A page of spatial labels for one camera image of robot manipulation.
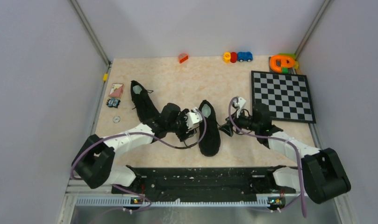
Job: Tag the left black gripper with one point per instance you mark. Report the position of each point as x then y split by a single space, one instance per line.
183 135

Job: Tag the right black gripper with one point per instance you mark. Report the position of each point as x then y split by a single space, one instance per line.
227 129

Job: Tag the black shoe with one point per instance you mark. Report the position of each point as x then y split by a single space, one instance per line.
210 144
144 106

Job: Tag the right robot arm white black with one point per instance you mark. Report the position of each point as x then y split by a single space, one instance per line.
320 173

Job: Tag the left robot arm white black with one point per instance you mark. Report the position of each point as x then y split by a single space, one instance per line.
95 161

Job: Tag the small round metal disc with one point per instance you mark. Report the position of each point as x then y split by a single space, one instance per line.
116 119

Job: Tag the black white checkerboard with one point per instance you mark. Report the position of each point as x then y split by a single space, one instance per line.
286 95

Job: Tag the yellow toy cylinder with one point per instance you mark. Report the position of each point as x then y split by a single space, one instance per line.
227 57

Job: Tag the blue toy car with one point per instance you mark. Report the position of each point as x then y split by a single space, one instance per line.
244 56

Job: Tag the orange toy brick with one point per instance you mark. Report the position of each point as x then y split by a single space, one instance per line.
183 57

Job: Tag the red toy cylinder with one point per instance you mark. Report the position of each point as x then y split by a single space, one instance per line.
233 57

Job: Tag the small blue black toy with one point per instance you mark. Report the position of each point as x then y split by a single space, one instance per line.
113 102

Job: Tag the pink triangle card box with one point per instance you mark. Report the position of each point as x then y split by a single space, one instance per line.
117 90

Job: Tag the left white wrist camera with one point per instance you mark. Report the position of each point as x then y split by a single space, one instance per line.
193 117

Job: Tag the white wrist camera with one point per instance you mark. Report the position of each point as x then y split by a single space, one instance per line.
238 104
193 117

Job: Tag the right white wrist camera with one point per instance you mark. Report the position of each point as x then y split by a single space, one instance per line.
238 104

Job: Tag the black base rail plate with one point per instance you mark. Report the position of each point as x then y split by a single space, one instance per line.
206 185

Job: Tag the orange ring toy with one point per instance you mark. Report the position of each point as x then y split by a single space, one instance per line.
281 64

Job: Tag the yellow clip on rail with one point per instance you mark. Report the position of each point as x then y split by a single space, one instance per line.
105 77

